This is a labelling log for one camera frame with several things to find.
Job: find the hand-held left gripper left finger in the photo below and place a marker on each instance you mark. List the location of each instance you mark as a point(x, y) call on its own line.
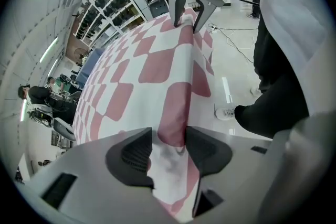
point(126, 157)

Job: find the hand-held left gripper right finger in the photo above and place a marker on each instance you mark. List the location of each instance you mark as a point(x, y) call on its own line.
point(210, 152)

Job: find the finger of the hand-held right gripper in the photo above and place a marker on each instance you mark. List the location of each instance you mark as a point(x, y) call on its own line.
point(204, 18)
point(174, 5)

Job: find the pink white checkered tablecloth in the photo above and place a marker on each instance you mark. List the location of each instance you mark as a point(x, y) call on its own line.
point(147, 68)

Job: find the white power strip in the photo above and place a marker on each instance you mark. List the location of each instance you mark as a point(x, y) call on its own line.
point(213, 28)

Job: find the person's left white shoe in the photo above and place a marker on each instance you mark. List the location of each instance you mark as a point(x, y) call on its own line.
point(223, 114)

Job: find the person's white shoe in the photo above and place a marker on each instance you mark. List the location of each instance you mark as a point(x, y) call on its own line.
point(256, 92)
point(223, 114)

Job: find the white metal shelf unit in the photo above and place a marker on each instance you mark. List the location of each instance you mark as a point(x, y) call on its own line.
point(123, 11)

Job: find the person's right white shoe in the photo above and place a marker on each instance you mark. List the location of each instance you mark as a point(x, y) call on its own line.
point(256, 92)

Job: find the person's grey sweatshirt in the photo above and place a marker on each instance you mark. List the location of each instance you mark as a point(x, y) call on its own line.
point(288, 21)

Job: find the person's black trousers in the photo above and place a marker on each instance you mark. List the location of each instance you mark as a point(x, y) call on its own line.
point(273, 81)

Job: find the blue-covered table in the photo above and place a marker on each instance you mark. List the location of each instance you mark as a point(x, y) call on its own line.
point(90, 68)

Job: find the long ceiling light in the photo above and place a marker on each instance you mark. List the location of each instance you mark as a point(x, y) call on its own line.
point(23, 110)
point(52, 68)
point(48, 49)

